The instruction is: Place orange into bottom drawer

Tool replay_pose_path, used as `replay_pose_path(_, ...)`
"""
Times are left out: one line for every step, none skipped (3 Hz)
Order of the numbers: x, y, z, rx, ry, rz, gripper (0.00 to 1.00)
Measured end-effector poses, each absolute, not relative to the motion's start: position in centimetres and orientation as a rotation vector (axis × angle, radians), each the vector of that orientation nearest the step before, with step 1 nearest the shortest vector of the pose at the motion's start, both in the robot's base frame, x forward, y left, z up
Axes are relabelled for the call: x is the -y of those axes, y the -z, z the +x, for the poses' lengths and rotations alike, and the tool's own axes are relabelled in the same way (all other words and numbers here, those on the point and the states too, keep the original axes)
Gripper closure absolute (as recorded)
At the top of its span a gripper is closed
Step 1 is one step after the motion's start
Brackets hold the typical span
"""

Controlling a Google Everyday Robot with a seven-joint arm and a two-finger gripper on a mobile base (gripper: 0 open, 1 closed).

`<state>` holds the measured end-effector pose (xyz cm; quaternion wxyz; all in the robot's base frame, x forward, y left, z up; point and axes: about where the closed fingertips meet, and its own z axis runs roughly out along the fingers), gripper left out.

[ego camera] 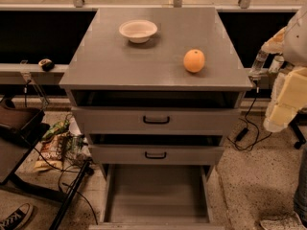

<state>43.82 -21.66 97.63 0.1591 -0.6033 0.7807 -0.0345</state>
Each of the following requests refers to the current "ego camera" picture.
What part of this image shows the black tripod leg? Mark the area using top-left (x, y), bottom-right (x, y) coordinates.
top-left (49, 160), bottom-right (90, 230)

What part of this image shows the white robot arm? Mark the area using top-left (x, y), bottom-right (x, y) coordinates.
top-left (261, 5), bottom-right (307, 132)

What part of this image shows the clear plastic water bottle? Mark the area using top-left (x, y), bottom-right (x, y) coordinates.
top-left (248, 50), bottom-right (269, 80)

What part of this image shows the yellow black tape measure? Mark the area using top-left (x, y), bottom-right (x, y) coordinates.
top-left (38, 58), bottom-right (55, 72)

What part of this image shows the black white sneaker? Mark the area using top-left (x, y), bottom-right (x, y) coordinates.
top-left (0, 203), bottom-right (34, 230)

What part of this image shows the dark side table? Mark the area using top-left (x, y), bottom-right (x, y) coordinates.
top-left (0, 99), bottom-right (66, 202)

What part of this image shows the orange fruit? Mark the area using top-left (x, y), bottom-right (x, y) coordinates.
top-left (183, 49), bottom-right (205, 73)

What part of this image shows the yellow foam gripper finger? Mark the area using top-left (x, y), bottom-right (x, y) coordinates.
top-left (263, 68), bottom-right (307, 132)

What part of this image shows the grey knit sneaker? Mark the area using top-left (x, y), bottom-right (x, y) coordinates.
top-left (260, 213), bottom-right (307, 230)

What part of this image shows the grey drawer cabinet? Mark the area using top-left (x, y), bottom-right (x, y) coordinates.
top-left (59, 7), bottom-right (254, 181)

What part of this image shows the brown chip bag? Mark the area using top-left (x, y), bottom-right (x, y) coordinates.
top-left (35, 134), bottom-right (68, 172)

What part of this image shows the grey middle drawer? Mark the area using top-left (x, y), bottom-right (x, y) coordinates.
top-left (89, 145), bottom-right (224, 165)

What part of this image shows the grey open bottom drawer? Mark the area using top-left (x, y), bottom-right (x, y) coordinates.
top-left (89, 165), bottom-right (224, 230)

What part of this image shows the black chair base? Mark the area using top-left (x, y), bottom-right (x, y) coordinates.
top-left (290, 113), bottom-right (306, 150)

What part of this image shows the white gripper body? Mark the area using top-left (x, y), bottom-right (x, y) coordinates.
top-left (261, 28), bottom-right (286, 54)

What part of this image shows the grey top drawer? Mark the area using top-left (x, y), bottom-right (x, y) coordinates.
top-left (72, 107), bottom-right (240, 135)

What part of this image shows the black power adapter cable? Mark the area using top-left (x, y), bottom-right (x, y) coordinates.
top-left (226, 80), bottom-right (272, 152)

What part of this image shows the green label drink bottle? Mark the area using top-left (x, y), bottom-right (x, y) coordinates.
top-left (268, 55), bottom-right (284, 74)

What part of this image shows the green snack bag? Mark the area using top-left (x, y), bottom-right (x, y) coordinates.
top-left (42, 120), bottom-right (69, 141)

